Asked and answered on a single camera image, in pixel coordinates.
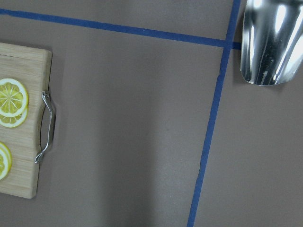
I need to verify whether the bamboo cutting board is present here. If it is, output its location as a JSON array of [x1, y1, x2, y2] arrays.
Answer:
[[0, 43, 55, 199]]

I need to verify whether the lemon slice upper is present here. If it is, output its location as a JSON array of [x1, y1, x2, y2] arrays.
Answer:
[[0, 78, 29, 118]]

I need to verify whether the steel scoop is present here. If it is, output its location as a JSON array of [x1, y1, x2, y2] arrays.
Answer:
[[241, 0, 303, 86]]

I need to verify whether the lemon slice hidden under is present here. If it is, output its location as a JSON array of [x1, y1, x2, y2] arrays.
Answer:
[[0, 108, 28, 128]]

